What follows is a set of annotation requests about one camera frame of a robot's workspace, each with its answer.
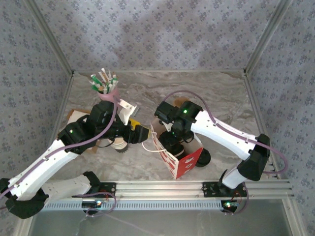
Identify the pink straw holder cup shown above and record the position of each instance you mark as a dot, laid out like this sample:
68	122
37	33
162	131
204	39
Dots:
109	94

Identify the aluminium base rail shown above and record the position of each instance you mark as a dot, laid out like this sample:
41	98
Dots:
157	189

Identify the right controller board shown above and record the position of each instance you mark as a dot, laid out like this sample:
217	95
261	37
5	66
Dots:
230	204

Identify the white napkin stack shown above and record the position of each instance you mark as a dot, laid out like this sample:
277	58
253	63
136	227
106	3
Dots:
78	116

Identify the black plastic cup lid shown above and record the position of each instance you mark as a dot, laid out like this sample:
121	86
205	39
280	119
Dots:
177	150

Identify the brown cardboard tray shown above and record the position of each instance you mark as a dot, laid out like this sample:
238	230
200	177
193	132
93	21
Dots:
92	150

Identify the green white wrapped straw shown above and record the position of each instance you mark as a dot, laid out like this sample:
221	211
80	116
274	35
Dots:
113	83
94	78
95	87

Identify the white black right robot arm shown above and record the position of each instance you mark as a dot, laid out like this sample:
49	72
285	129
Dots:
221	132

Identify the red white paper bag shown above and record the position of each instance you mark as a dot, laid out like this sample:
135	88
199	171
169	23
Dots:
189	163

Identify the stack of paper cups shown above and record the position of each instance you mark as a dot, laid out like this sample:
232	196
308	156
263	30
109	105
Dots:
120	148

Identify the left controller board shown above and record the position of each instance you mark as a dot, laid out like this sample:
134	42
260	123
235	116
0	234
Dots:
92	203

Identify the controller board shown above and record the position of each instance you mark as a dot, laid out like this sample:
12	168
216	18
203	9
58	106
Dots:
230	204
92	203

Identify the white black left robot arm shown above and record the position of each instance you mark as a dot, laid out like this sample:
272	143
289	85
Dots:
37	169

